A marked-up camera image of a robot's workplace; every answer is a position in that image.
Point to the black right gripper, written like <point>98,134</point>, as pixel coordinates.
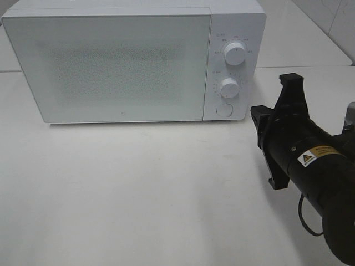
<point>285,132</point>

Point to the white round door button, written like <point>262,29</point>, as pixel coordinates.
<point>224,110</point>

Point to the white microwave door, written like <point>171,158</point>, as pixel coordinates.
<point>113,69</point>

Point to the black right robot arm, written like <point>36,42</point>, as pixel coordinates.
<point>319,164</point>

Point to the white lower timer knob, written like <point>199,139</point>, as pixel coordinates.
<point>229,88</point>

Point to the white upper power knob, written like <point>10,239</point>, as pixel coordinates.
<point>234,52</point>

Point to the white microwave oven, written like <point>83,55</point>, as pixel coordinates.
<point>229,20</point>

